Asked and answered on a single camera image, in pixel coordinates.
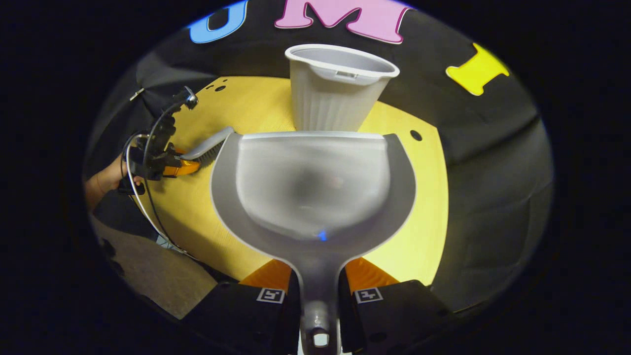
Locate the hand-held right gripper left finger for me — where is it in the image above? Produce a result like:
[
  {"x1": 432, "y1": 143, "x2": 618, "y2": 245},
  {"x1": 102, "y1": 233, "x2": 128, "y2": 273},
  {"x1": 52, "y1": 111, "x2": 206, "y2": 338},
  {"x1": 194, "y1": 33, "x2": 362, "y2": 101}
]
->
[{"x1": 181, "y1": 258, "x2": 302, "y2": 355}]

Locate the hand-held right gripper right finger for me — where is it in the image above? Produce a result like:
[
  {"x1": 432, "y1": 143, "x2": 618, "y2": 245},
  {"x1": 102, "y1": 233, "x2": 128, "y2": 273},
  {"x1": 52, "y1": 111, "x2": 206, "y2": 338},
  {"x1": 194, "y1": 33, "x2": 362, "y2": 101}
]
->
[{"x1": 338, "y1": 256, "x2": 450, "y2": 355}]

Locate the small grey broom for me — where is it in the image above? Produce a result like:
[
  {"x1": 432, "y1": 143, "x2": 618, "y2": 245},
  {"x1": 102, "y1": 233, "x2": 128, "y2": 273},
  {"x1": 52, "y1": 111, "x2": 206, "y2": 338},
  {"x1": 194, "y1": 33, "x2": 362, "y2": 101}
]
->
[{"x1": 179, "y1": 126, "x2": 236, "y2": 167}]

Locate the grey plastic dustpan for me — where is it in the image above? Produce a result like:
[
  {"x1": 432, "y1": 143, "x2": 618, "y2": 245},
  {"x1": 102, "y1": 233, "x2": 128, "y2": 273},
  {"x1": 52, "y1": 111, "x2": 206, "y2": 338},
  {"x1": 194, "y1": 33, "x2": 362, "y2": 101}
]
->
[{"x1": 210, "y1": 130, "x2": 418, "y2": 355}]

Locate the white ribbed garbage bin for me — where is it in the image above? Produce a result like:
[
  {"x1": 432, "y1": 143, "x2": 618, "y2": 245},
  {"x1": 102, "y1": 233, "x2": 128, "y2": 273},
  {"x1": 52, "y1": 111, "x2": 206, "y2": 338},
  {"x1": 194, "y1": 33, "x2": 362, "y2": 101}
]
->
[{"x1": 284, "y1": 44, "x2": 400, "y2": 133}]

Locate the black backdrop cloth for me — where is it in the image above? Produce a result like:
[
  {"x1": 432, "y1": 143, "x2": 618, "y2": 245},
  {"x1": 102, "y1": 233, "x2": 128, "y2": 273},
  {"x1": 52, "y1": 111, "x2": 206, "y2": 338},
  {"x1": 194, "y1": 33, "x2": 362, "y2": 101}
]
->
[{"x1": 86, "y1": 0, "x2": 555, "y2": 314}]

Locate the black cable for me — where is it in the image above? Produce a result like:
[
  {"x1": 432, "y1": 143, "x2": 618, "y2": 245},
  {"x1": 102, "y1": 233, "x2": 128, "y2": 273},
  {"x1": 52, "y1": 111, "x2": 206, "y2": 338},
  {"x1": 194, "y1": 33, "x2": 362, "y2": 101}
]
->
[{"x1": 141, "y1": 96, "x2": 198, "y2": 249}]

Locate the white cable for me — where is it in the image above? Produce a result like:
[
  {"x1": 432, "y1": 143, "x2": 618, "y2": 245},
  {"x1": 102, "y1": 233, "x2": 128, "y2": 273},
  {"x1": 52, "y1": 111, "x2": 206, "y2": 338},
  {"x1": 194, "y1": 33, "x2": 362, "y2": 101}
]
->
[{"x1": 125, "y1": 132, "x2": 190, "y2": 256}]

